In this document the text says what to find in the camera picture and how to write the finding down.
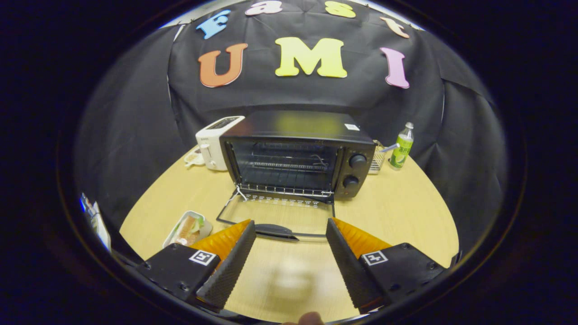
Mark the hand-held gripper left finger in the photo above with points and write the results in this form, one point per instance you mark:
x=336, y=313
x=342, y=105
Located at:
x=230, y=266

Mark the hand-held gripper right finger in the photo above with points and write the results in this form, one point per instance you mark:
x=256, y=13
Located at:
x=347, y=264

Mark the sandwich with lettuce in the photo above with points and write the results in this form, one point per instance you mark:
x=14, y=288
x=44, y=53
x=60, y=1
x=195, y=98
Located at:
x=187, y=230

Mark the black toaster oven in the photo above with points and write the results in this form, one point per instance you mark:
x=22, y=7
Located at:
x=298, y=126

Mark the white pop-up toaster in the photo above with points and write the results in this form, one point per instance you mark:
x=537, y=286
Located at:
x=212, y=144

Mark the white rectangular tray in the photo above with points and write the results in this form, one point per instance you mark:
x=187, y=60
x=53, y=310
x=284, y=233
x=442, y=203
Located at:
x=205, y=228

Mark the small white plate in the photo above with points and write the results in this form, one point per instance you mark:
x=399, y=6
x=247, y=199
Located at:
x=194, y=159

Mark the green label drink bottle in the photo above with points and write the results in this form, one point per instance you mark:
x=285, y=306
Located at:
x=401, y=151

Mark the black backdrop cloth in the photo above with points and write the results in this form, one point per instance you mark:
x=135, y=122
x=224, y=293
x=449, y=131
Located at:
x=280, y=95

